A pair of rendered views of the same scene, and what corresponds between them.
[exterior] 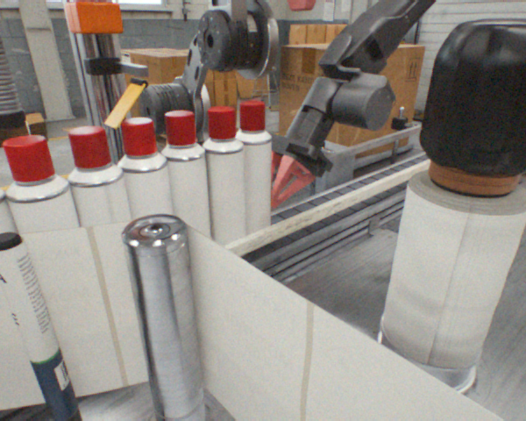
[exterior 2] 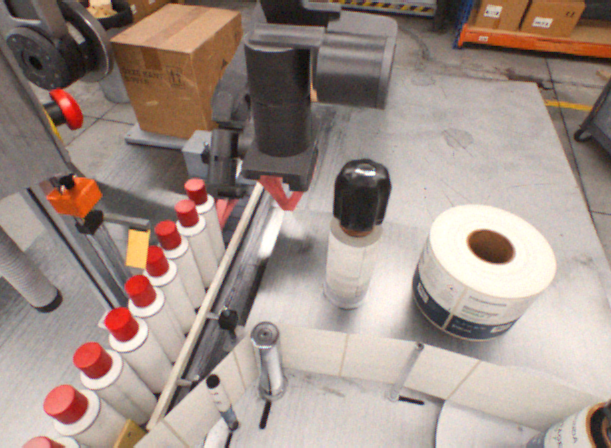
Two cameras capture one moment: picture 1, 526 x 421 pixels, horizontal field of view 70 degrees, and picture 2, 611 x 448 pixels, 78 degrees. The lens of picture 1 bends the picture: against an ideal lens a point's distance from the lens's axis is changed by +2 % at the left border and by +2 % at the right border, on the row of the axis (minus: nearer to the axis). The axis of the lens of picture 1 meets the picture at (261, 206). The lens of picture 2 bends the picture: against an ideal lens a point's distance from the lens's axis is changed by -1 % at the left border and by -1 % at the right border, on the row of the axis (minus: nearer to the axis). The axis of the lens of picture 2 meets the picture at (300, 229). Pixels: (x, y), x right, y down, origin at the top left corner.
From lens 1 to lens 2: 0.37 m
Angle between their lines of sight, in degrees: 36
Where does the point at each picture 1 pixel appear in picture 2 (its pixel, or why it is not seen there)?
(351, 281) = (292, 260)
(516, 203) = (378, 232)
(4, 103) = (50, 294)
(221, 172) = (200, 243)
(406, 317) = (343, 284)
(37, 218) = (145, 351)
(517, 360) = (380, 266)
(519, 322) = not seen: hidden behind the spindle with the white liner
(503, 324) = not seen: hidden behind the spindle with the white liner
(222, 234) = (207, 274)
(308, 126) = (225, 172)
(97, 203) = (162, 317)
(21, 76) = not seen: outside the picture
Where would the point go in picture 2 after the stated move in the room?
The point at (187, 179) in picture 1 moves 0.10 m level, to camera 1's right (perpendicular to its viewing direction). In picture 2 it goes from (186, 263) to (239, 235)
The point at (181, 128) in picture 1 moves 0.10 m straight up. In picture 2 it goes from (174, 238) to (155, 190)
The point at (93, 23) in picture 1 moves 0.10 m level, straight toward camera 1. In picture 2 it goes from (87, 206) to (142, 236)
